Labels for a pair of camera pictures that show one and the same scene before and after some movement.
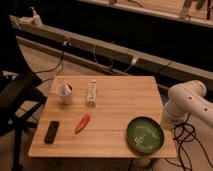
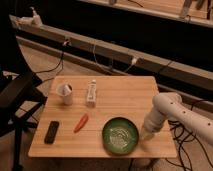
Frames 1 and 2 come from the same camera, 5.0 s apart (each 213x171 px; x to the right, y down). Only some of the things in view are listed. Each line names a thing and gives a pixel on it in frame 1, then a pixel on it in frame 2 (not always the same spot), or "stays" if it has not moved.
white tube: x=91 y=95 stays
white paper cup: x=66 y=90 stays
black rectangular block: x=51 y=132 stays
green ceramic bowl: x=145 y=134 -> x=120 y=135
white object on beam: x=31 y=20 stays
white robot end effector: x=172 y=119 -> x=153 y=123
